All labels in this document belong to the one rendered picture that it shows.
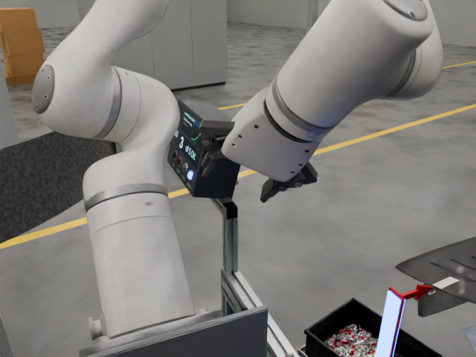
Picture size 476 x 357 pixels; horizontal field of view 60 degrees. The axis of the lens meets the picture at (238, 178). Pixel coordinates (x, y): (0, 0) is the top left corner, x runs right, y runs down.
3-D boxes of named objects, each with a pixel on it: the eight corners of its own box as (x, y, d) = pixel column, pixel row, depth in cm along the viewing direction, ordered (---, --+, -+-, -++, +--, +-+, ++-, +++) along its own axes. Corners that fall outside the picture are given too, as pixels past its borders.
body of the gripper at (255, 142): (339, 104, 49) (290, 154, 58) (264, 65, 47) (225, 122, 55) (336, 151, 45) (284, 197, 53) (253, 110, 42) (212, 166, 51)
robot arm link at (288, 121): (347, 88, 47) (331, 105, 50) (281, 53, 45) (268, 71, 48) (345, 142, 43) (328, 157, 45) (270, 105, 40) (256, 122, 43)
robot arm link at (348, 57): (332, 69, 48) (266, 61, 43) (418, -29, 38) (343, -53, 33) (360, 129, 45) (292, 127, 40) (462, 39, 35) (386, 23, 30)
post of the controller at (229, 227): (237, 271, 109) (237, 206, 101) (227, 274, 108) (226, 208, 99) (233, 265, 111) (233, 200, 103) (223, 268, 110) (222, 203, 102)
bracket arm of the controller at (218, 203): (238, 217, 102) (238, 207, 101) (227, 219, 101) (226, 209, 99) (206, 180, 122) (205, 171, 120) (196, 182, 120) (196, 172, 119)
